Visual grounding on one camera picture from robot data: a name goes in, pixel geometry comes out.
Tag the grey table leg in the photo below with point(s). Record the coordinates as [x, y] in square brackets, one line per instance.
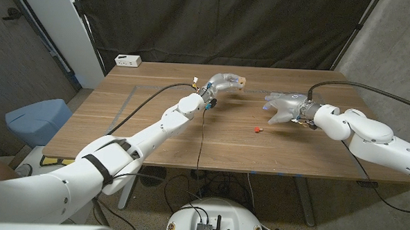
[305, 202]

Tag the wooden screw with red head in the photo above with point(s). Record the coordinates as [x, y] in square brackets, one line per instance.
[257, 130]

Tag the blue padded stool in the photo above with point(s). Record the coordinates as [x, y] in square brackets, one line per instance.
[38, 121]

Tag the yellow black striped base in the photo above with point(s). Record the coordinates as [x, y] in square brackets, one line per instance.
[55, 161]

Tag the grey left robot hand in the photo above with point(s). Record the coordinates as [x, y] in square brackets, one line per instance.
[222, 81]

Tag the black round disc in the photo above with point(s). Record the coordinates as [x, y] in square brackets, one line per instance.
[152, 177]

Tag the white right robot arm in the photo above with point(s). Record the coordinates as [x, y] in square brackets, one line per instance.
[370, 131]

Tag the wooden block with holes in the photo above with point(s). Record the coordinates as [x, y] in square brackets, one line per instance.
[241, 83]

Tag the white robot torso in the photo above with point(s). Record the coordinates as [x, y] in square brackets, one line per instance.
[218, 212]

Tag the white table leg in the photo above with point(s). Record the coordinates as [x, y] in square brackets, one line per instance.
[127, 195]

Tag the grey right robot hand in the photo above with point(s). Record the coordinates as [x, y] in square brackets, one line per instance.
[288, 106]

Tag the black backdrop stand pole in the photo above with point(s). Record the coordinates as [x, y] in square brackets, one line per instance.
[91, 30]
[354, 35]

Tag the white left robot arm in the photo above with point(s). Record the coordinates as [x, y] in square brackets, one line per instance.
[156, 126]

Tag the white power strip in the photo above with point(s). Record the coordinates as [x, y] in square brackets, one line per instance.
[127, 60]

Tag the black backdrop curtain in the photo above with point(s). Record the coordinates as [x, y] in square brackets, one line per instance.
[212, 25]

